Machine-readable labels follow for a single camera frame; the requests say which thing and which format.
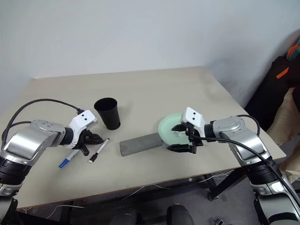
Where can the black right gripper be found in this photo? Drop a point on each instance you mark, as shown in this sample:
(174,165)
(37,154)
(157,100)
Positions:
(191,132)

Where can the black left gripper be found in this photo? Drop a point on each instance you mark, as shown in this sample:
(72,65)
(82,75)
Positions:
(84,138)

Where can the pale green round plate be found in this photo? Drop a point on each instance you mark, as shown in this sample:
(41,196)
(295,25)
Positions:
(166,126)

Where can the white marker with blue cap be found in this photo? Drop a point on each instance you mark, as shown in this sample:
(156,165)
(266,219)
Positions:
(68,160)

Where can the grey rectangular block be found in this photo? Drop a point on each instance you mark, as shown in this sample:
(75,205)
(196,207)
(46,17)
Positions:
(140,143)

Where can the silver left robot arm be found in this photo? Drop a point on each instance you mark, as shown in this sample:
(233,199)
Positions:
(28,140)

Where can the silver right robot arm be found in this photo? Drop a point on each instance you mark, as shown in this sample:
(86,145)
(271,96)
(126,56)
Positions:
(234,131)

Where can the white marker with black cap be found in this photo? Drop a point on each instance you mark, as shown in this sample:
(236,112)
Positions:
(100,148)

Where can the black plastic cup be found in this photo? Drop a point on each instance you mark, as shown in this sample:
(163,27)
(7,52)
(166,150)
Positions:
(110,117)

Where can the black rounded shape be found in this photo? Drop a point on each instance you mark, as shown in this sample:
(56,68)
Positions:
(179,215)

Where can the dark grey rounded shape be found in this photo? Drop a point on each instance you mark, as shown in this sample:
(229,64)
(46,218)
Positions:
(125,219)

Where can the small grey floor device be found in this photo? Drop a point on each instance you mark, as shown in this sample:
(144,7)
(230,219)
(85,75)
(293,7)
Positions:
(218,221)

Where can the black bag with orange tag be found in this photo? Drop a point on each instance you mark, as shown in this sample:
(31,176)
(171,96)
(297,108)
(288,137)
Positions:
(276,93)

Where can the beige cushion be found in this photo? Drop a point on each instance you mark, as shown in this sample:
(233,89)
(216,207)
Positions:
(288,122)

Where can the teal and orange object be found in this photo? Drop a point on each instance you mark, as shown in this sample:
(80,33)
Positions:
(294,51)

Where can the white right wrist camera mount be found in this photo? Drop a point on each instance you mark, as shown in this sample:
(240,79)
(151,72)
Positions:
(193,116)

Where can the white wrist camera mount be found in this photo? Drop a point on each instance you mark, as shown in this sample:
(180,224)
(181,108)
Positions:
(82,119)
(193,116)

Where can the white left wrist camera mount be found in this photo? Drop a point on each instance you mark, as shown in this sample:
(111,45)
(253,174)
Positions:
(82,119)

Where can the black table leg frame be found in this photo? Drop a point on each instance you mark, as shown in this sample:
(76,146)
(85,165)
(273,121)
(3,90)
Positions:
(220,187)

